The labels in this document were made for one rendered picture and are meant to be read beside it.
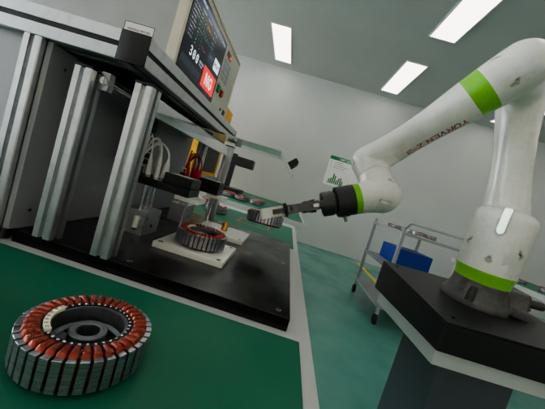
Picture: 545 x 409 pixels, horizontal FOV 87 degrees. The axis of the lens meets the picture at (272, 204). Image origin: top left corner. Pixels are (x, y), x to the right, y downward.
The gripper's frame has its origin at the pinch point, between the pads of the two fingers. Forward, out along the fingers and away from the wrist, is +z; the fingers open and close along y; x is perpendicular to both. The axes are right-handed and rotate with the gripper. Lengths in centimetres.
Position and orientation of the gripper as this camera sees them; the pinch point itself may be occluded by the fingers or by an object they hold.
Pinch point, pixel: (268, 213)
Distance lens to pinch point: 87.8
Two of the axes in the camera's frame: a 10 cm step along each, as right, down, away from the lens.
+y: 0.5, 0.4, 10.0
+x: -1.6, -9.9, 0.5
